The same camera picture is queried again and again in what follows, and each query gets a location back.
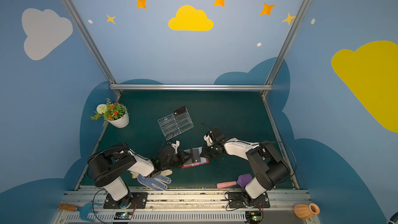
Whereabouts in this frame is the dark credit card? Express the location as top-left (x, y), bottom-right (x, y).
top-left (173, 106), bottom-right (187, 117)
top-left (190, 148), bottom-right (201, 163)

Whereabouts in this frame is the red card holder wallet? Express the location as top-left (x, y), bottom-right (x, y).
top-left (181, 147), bottom-right (209, 169)

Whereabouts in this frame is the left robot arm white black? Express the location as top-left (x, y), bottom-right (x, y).
top-left (88, 141), bottom-right (191, 201)

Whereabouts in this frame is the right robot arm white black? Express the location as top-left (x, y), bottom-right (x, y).
top-left (201, 128), bottom-right (292, 199)

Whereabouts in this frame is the clear acrylic card organizer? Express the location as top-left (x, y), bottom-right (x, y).
top-left (158, 109), bottom-right (194, 140)

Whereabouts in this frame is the blue dotted work glove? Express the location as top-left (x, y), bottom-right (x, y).
top-left (130, 169), bottom-right (173, 191)

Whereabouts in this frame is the purple pink toy shovel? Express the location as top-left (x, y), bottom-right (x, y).
top-left (217, 174), bottom-right (252, 189)

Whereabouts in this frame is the white pot with flowers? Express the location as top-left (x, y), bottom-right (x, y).
top-left (91, 99), bottom-right (130, 129)

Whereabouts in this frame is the left green circuit board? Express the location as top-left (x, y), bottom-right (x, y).
top-left (114, 212), bottom-right (133, 220)

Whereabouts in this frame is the green circuit board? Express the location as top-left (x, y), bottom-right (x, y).
top-left (114, 212), bottom-right (133, 220)
top-left (245, 212), bottom-right (263, 224)

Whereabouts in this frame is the right green circuit board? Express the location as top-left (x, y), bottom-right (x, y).
top-left (245, 212), bottom-right (263, 224)

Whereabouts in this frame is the horizontal aluminium back bar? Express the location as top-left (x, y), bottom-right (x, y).
top-left (110, 84), bottom-right (273, 91)

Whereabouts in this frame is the terracotta clay vase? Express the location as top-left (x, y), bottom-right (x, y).
top-left (294, 203), bottom-right (320, 219)

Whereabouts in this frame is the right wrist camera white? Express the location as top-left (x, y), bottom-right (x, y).
top-left (204, 135), bottom-right (213, 146)

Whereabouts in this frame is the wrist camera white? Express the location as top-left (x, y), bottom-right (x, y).
top-left (171, 141), bottom-right (180, 154)
top-left (204, 135), bottom-right (213, 146)

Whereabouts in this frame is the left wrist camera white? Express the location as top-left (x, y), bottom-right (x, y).
top-left (171, 141), bottom-right (180, 154)

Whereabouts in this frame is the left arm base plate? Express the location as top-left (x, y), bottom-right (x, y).
top-left (103, 192), bottom-right (148, 209)

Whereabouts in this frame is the aluminium rail frame front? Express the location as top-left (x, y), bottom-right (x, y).
top-left (51, 187), bottom-right (320, 224)

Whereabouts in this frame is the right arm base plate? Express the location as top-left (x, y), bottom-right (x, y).
top-left (224, 191), bottom-right (270, 210)

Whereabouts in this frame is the blue fork wooden handle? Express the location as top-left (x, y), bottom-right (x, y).
top-left (58, 202), bottom-right (102, 222)

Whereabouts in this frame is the right diagonal aluminium post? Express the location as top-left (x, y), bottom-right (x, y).
top-left (261, 0), bottom-right (313, 100)

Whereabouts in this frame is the diagonal aluminium post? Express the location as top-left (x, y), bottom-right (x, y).
top-left (261, 0), bottom-right (313, 100)
top-left (61, 0), bottom-right (117, 86)

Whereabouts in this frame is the left diagonal aluminium post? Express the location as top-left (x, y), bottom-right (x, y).
top-left (61, 0), bottom-right (117, 86)

